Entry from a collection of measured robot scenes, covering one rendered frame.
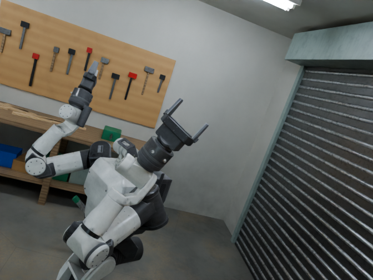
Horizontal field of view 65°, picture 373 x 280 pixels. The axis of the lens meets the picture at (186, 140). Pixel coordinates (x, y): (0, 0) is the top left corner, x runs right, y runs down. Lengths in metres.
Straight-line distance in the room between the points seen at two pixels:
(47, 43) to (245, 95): 2.50
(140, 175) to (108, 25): 3.05
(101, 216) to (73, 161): 0.55
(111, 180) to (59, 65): 2.80
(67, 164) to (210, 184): 3.08
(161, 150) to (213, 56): 3.13
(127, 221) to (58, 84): 3.01
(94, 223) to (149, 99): 3.00
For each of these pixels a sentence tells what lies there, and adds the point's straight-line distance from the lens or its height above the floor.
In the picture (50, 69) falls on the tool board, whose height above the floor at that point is 1.38.
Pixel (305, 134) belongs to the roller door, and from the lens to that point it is 3.30.
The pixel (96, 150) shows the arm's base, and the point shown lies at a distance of 1.41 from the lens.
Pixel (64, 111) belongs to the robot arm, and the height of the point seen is 1.50.
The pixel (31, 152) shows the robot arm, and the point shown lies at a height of 1.30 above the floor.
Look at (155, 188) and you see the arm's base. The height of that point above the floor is 1.40.
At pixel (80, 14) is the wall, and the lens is 3.85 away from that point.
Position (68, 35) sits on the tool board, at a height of 1.81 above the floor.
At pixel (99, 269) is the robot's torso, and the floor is 0.94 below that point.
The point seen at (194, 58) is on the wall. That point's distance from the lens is 3.85.
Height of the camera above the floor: 1.81
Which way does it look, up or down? 11 degrees down
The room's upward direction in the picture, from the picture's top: 19 degrees clockwise
